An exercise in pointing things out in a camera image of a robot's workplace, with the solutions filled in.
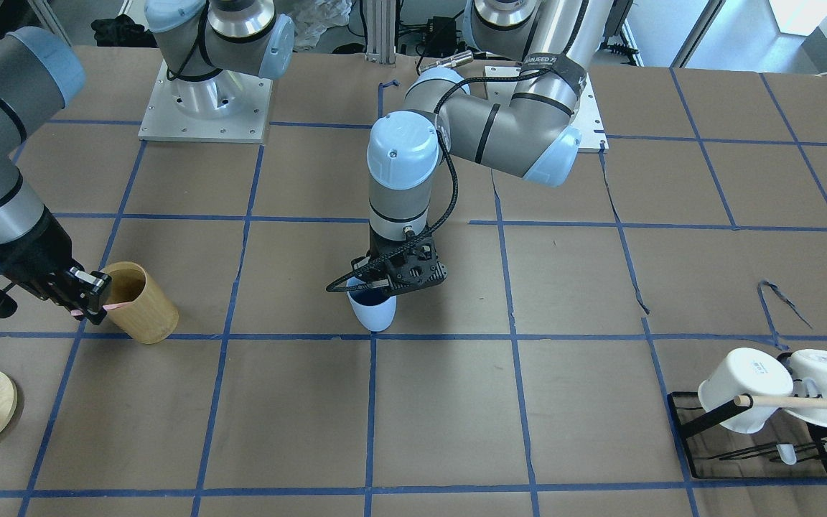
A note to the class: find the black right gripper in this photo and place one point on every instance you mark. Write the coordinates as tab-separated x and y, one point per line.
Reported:
46	253

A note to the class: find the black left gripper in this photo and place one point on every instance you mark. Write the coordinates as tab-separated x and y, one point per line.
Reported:
375	253

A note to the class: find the pink chopstick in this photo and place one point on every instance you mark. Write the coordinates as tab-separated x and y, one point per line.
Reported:
107	307

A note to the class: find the light blue cup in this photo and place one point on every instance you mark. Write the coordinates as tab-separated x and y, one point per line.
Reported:
373	309

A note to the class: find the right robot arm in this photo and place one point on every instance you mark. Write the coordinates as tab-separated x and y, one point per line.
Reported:
40	74

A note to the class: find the bamboo cup holder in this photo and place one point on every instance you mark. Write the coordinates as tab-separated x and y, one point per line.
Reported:
152	316

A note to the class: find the black cup rack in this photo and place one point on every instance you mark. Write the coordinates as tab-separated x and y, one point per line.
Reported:
733	442

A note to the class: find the wooden rack rod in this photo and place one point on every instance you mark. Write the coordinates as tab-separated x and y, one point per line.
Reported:
781	402

